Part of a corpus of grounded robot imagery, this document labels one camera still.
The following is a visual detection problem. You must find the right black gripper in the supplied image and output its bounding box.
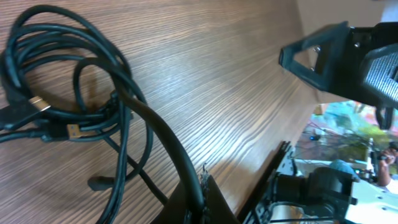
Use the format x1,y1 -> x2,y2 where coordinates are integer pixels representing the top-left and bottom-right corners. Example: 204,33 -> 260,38
279,21 -> 397,129

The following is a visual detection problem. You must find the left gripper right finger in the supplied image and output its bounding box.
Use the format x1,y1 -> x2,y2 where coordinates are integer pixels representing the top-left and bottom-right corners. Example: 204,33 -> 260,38
200,164 -> 240,224

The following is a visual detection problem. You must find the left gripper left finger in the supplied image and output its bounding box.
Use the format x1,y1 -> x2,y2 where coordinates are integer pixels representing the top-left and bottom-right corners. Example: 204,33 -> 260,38
151,183 -> 192,224

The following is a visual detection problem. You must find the black cable bundle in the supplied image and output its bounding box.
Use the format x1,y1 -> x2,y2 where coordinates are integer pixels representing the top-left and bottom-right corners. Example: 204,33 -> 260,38
0,4 -> 155,224

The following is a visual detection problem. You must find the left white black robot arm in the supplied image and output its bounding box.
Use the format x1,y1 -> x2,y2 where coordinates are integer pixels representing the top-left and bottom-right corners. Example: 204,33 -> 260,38
154,167 -> 397,223

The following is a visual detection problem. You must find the person in background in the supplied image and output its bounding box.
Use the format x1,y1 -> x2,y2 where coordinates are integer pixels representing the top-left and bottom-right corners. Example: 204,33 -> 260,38
377,142 -> 397,195

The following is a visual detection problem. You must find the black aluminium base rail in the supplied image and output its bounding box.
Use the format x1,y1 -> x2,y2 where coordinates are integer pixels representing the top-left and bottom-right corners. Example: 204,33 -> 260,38
237,141 -> 291,223

